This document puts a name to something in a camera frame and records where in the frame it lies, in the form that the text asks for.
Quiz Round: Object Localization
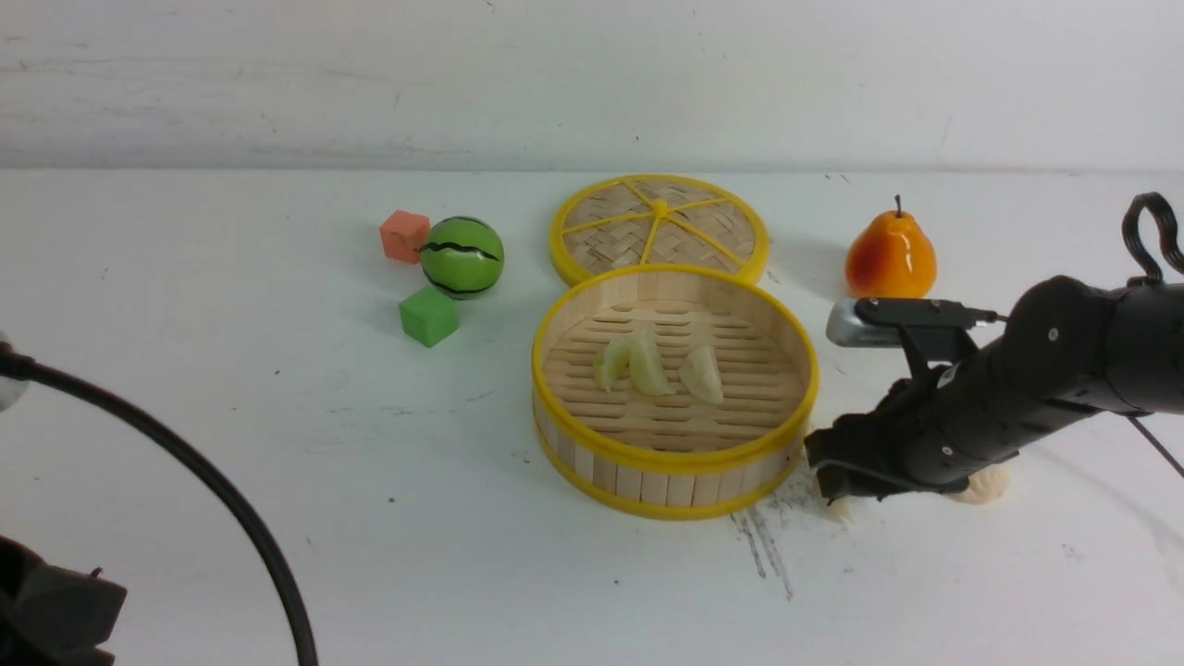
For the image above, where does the orange yellow toy pear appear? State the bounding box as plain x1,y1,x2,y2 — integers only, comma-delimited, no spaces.
845,194,938,299

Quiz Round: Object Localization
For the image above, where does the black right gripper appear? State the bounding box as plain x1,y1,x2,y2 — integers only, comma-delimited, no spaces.
805,342,1098,501

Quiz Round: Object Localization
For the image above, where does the woven bamboo steamer lid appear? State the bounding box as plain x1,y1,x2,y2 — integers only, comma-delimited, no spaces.
547,174,771,286

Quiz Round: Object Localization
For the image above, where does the green foam cube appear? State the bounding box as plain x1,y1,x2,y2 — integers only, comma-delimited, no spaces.
399,286,461,347

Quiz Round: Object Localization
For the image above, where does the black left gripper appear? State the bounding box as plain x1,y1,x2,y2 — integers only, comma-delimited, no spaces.
1,538,127,665

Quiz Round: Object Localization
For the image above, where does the orange foam cube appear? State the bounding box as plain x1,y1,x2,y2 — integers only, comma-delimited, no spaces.
379,210,432,265

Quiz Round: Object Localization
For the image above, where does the pale green dumpling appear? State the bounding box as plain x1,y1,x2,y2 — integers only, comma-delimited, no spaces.
592,334,633,393
629,328,676,397

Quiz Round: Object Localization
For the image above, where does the cream dumpling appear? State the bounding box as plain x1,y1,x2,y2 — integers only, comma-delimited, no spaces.
678,345,723,405
825,498,852,525
948,462,1012,506

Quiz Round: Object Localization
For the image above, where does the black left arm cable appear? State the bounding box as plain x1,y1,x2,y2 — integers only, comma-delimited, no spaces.
0,342,320,666

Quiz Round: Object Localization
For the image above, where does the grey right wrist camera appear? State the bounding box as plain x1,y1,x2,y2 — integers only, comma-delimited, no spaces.
825,297,1006,350

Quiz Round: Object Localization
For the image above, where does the bamboo steamer tray yellow rim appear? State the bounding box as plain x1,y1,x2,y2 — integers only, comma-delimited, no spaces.
530,265,821,520

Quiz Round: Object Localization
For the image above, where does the green striped watermelon ball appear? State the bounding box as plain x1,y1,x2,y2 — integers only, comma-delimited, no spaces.
419,216,506,300

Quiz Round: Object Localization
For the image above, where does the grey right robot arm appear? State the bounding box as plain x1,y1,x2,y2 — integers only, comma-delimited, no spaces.
805,277,1180,501

